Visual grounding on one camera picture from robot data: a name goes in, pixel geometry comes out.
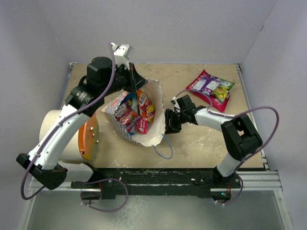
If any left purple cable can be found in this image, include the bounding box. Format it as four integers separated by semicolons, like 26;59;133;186
20;42;116;201

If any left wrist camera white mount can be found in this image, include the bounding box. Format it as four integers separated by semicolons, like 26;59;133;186
111;43;134;70

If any blue checkered paper bag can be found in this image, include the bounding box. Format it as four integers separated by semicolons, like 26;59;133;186
101;79;166;150

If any purple pink candy packet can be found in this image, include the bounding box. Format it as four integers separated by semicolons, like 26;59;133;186
114;102;140;132

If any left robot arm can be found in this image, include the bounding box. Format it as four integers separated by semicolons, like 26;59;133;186
16;57;148;190

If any purple white snack packet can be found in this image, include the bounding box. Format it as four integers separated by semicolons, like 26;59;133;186
190;77;219;96

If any white cylinder orange lid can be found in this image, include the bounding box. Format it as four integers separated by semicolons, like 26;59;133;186
39;109;100;162

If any orange snack packet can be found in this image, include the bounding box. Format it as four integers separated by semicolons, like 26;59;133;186
137;90;155;123

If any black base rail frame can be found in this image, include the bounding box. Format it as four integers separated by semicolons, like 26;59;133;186
71;168;241;199

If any pink cookie snack packet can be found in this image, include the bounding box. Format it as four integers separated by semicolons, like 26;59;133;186
186;70;235;112

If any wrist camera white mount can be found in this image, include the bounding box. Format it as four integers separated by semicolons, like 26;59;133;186
111;43;134;70
171;96;181;109

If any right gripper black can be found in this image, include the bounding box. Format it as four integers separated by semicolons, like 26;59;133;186
159;108;188;134

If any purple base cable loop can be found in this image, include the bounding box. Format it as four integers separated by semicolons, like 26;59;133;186
80;177;130;213

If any aluminium table frame rail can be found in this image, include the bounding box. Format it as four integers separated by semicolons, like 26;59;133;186
235;63;283;191

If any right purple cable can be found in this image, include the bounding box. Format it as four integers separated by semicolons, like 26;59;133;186
176;90;280;173

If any green yellow candy packet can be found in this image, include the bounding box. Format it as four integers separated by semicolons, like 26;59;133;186
212;76;235;103

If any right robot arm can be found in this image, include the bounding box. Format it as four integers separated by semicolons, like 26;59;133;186
165;95;263;187

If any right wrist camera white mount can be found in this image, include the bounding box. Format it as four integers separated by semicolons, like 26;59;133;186
171;96;181;109

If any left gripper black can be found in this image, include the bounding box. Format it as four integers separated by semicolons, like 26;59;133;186
101;62;148;97

